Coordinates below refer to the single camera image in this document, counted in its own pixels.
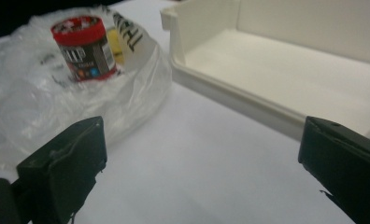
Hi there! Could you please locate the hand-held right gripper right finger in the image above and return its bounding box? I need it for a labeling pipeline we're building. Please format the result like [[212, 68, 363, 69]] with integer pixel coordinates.
[[297, 116, 370, 224]]

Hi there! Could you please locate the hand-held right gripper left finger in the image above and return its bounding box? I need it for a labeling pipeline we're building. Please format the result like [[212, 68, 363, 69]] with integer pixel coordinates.
[[16, 116, 108, 224]]

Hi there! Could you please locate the clear plastic shopping bag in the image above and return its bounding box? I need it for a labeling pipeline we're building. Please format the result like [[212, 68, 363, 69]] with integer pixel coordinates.
[[0, 4, 173, 175]]

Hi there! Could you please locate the red lidded can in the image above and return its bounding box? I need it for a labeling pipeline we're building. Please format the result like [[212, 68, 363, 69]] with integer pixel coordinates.
[[50, 15, 118, 82]]

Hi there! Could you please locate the white plastic bin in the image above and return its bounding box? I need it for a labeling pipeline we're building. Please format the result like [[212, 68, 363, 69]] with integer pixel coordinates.
[[160, 0, 370, 146]]

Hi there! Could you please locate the yellow item in bag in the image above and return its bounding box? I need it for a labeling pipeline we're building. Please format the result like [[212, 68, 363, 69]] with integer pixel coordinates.
[[107, 27, 126, 66]]

